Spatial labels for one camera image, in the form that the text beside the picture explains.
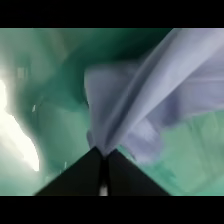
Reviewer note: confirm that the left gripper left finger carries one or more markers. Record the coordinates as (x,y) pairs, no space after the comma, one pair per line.
(81,178)

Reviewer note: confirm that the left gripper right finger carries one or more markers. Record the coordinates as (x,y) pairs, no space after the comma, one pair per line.
(131,180)

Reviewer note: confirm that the purple shirt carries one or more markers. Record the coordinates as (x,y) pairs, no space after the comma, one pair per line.
(156,93)

